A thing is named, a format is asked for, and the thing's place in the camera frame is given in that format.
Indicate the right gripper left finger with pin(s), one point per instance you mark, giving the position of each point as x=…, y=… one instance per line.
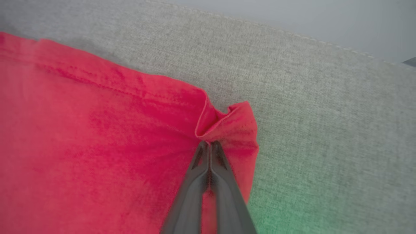
x=191, y=201

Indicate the grey fabric sofa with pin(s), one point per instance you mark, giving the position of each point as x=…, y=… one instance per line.
x=325, y=130

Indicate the red garment with white trim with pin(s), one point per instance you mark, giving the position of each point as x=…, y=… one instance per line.
x=81, y=146

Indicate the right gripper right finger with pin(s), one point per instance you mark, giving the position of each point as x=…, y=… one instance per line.
x=229, y=204

